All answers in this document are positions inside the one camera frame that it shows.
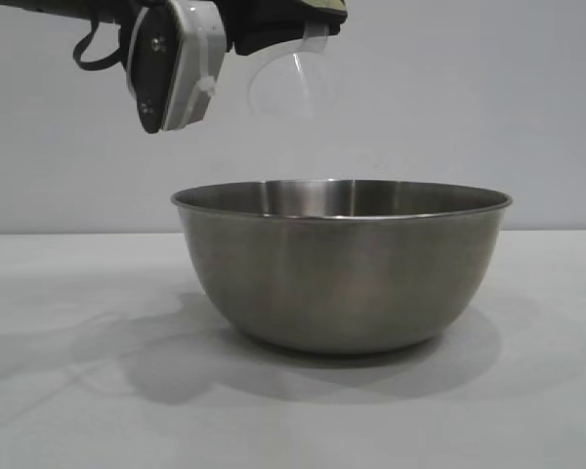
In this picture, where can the clear plastic measuring cup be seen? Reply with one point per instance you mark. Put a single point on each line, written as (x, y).
(293, 83)

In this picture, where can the stainless steel mixing bowl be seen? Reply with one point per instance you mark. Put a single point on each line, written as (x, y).
(342, 278)

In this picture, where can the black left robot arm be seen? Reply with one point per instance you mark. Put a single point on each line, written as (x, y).
(117, 10)

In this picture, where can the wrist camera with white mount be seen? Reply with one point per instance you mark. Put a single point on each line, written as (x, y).
(195, 73)

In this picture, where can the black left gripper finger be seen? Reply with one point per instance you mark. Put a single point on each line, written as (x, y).
(278, 22)

